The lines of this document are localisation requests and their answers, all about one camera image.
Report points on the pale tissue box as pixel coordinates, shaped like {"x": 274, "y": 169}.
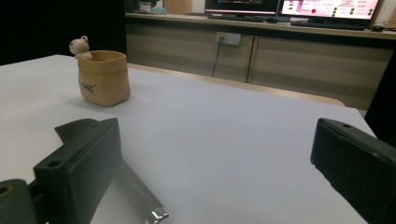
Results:
{"x": 158, "y": 8}

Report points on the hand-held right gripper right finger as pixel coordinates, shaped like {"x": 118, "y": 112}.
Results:
{"x": 358, "y": 165}

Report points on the black keyboard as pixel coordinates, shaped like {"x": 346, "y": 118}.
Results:
{"x": 235, "y": 18}
{"x": 327, "y": 25}

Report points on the computer monitor with bright screen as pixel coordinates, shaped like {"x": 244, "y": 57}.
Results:
{"x": 330, "y": 7}

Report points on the black computer mouse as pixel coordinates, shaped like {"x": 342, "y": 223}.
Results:
{"x": 377, "y": 28}
{"x": 271, "y": 20}

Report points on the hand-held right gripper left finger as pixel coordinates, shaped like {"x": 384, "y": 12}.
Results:
{"x": 77, "y": 168}

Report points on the tan ceramic pot with bear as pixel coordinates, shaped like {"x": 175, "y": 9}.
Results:
{"x": 104, "y": 82}

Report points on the computer monitor with dark screen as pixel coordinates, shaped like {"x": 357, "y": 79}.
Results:
{"x": 241, "y": 5}

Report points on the dark cloth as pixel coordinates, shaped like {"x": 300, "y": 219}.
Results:
{"x": 384, "y": 102}

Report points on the long beige counter cabinet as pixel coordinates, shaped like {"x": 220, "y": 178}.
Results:
{"x": 311, "y": 62}

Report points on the white wall socket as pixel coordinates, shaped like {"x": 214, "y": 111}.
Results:
{"x": 229, "y": 38}

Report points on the brown cardboard box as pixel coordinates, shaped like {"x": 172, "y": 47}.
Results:
{"x": 177, "y": 6}

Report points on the black curtain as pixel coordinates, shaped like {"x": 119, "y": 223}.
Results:
{"x": 46, "y": 25}

